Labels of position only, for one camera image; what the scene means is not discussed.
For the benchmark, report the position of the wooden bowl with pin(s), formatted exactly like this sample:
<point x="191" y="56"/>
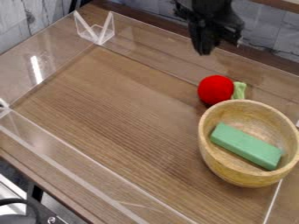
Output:
<point x="264" y="123"/>

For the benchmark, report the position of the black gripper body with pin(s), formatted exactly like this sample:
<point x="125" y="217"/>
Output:
<point x="209" y="12"/>

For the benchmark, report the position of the green rectangular block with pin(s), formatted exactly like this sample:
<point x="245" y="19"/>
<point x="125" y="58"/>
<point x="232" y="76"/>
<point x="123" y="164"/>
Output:
<point x="245" y="146"/>

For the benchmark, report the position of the clear acrylic tray wall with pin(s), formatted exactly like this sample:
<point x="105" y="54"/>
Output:
<point x="97" y="193"/>

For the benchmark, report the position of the red plush fruit green leaf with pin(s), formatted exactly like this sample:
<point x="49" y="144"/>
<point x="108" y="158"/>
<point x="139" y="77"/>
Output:
<point x="217" y="88"/>

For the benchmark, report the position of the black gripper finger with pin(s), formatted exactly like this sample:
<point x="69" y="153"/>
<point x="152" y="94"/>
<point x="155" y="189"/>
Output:
<point x="203" y="37"/>
<point x="232" y="36"/>

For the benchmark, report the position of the black metal table frame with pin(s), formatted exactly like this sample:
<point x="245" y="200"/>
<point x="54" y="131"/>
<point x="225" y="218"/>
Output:
<point x="46" y="216"/>

